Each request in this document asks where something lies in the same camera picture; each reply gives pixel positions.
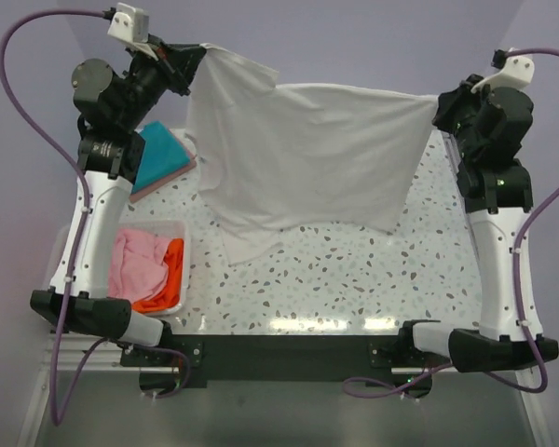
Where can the folded teal t shirt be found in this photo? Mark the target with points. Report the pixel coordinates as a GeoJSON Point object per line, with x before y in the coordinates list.
{"type": "Point", "coordinates": [158, 134]}

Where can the white t shirt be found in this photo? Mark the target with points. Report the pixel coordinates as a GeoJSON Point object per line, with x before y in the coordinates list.
{"type": "Point", "coordinates": [275, 156]}

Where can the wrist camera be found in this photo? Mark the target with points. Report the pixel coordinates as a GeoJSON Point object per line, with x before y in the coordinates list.
{"type": "Point", "coordinates": [510, 72]}
{"type": "Point", "coordinates": [130, 27]}

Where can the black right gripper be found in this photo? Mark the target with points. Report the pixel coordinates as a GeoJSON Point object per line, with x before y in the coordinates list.
{"type": "Point", "coordinates": [450, 101]}

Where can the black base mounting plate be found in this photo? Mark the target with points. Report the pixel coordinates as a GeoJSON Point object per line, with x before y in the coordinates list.
{"type": "Point", "coordinates": [195, 361]}

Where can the white plastic basket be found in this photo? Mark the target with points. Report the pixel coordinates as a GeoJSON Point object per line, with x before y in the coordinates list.
{"type": "Point", "coordinates": [171, 229]}

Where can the folded pink t shirt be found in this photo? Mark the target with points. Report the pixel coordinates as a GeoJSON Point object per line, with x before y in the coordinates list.
{"type": "Point", "coordinates": [160, 166]}

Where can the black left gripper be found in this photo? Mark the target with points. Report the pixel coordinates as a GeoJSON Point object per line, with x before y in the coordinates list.
{"type": "Point", "coordinates": [178, 63]}

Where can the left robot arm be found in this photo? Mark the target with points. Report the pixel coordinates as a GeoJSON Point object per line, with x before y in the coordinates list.
{"type": "Point", "coordinates": [110, 151]}

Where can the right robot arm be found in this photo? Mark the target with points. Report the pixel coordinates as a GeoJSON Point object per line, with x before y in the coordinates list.
{"type": "Point", "coordinates": [496, 191]}

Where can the crumpled orange t shirt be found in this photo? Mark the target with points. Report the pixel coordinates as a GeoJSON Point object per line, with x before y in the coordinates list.
{"type": "Point", "coordinates": [169, 295]}

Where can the crumpled pink t shirt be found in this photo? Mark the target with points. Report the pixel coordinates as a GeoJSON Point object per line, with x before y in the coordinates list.
{"type": "Point", "coordinates": [138, 270]}

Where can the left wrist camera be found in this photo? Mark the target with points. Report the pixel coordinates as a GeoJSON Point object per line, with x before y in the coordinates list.
{"type": "Point", "coordinates": [130, 27]}

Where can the aluminium frame rail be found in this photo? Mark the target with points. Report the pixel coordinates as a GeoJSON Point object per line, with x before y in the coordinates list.
{"type": "Point", "coordinates": [73, 348]}

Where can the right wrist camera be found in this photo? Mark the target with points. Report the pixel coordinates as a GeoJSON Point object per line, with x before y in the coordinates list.
{"type": "Point", "coordinates": [510, 72]}

